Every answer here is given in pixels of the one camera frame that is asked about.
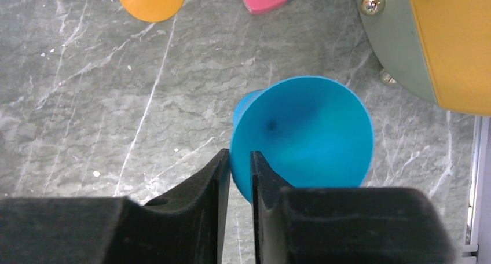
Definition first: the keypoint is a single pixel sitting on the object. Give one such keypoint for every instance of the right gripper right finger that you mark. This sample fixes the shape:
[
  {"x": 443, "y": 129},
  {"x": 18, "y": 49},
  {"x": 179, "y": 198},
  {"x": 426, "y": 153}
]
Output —
[{"x": 343, "y": 225}]

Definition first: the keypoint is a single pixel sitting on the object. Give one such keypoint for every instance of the cream cylinder with orange face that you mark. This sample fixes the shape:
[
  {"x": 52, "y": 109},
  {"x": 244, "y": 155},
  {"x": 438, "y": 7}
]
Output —
[{"x": 439, "y": 50}]

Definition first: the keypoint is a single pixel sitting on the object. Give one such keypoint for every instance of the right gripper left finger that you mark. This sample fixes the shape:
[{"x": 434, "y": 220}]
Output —
[{"x": 183, "y": 225}]

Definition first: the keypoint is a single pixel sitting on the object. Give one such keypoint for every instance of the orange plastic wine glass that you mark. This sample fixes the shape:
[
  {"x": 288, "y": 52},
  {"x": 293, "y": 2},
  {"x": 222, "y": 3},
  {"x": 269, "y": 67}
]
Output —
[{"x": 152, "y": 11}]

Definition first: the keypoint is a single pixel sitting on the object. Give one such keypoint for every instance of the blue plastic wine glass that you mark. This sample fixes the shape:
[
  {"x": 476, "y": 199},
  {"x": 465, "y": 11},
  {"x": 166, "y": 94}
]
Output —
[{"x": 313, "y": 131}]

